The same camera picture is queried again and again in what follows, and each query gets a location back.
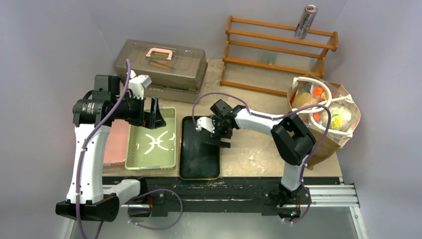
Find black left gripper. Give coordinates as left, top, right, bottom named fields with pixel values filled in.
left=112, top=91, right=165, bottom=128

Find clear plastic grocery bag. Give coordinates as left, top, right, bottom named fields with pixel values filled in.
left=288, top=77, right=361, bottom=144

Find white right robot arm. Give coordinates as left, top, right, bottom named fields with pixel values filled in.
left=204, top=100, right=316, bottom=206

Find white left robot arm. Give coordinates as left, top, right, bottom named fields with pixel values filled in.
left=55, top=75, right=166, bottom=222

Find green plastic basket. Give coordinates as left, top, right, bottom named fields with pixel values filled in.
left=125, top=107, right=177, bottom=170

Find black tray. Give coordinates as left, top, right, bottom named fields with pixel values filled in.
left=179, top=116, right=220, bottom=180

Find pink plastic basket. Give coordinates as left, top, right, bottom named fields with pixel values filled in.
left=104, top=119, right=129, bottom=165

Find brown translucent storage box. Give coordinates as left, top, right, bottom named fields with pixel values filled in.
left=113, top=39, right=208, bottom=104

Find orange wooden rack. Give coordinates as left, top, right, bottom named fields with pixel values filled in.
left=219, top=15, right=339, bottom=96

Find brown paper bag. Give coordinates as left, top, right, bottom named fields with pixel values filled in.
left=287, top=73, right=361, bottom=166

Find silver drink can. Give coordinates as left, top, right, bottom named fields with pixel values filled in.
left=294, top=4, right=318, bottom=39

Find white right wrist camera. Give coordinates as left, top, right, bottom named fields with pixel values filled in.
left=196, top=117, right=215, bottom=133

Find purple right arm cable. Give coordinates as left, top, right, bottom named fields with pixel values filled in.
left=192, top=92, right=332, bottom=185

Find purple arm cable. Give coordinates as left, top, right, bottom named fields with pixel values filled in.
left=75, top=58, right=132, bottom=239
left=192, top=92, right=332, bottom=185

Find pink box handle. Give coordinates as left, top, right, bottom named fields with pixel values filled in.
left=145, top=47, right=173, bottom=61

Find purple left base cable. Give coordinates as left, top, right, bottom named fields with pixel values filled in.
left=127, top=188, right=184, bottom=231

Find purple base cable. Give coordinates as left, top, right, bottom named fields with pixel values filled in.
left=282, top=184, right=313, bottom=225
left=127, top=188, right=184, bottom=231

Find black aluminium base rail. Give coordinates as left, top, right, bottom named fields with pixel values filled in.
left=82, top=177, right=368, bottom=239

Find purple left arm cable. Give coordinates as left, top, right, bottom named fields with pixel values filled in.
left=75, top=58, right=132, bottom=239

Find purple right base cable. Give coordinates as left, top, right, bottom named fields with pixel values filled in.
left=282, top=184, right=313, bottom=225

